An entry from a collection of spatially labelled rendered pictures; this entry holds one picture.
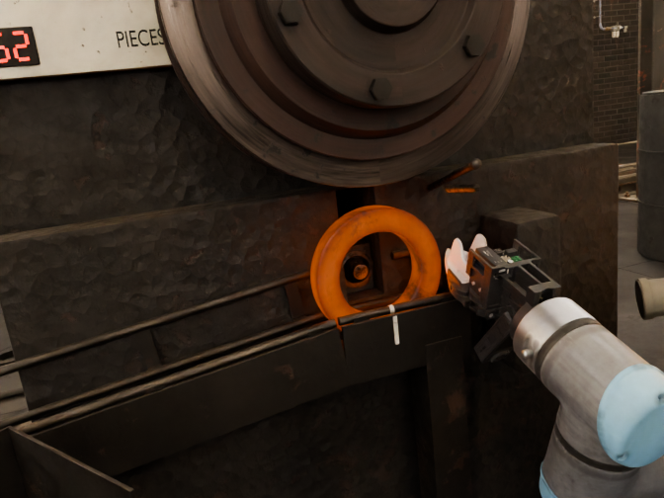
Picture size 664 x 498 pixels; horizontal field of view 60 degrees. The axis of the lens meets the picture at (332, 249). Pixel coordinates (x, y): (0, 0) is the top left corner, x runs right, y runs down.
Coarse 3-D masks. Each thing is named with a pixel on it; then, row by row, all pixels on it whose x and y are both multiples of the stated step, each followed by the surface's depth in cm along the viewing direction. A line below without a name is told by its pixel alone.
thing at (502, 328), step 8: (504, 312) 70; (504, 320) 70; (496, 328) 72; (504, 328) 70; (488, 336) 74; (496, 336) 72; (504, 336) 71; (480, 344) 76; (488, 344) 74; (496, 344) 73; (504, 344) 73; (512, 344) 75; (480, 352) 77; (488, 352) 75; (496, 352) 75; (504, 352) 76; (480, 360) 77; (488, 360) 77; (496, 360) 78
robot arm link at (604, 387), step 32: (576, 320) 61; (544, 352) 60; (576, 352) 58; (608, 352) 56; (544, 384) 62; (576, 384) 56; (608, 384) 54; (640, 384) 53; (576, 416) 57; (608, 416) 53; (640, 416) 52; (576, 448) 58; (608, 448) 54; (640, 448) 54
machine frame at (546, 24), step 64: (576, 0) 94; (576, 64) 97; (0, 128) 72; (64, 128) 74; (128, 128) 76; (192, 128) 79; (512, 128) 95; (576, 128) 99; (0, 192) 73; (64, 192) 75; (128, 192) 78; (192, 192) 80; (256, 192) 83; (320, 192) 81; (384, 192) 84; (512, 192) 91; (576, 192) 95; (0, 256) 69; (64, 256) 72; (128, 256) 74; (192, 256) 77; (256, 256) 80; (384, 256) 86; (576, 256) 98; (64, 320) 73; (128, 320) 76; (192, 320) 78; (256, 320) 81; (320, 320) 85; (64, 384) 75; (384, 384) 90; (512, 384) 98; (192, 448) 82; (256, 448) 85; (320, 448) 89; (384, 448) 92; (512, 448) 101
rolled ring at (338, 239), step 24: (360, 216) 76; (384, 216) 77; (408, 216) 78; (336, 240) 75; (408, 240) 79; (432, 240) 80; (312, 264) 77; (336, 264) 76; (432, 264) 81; (312, 288) 78; (336, 288) 77; (408, 288) 83; (432, 288) 81; (336, 312) 77
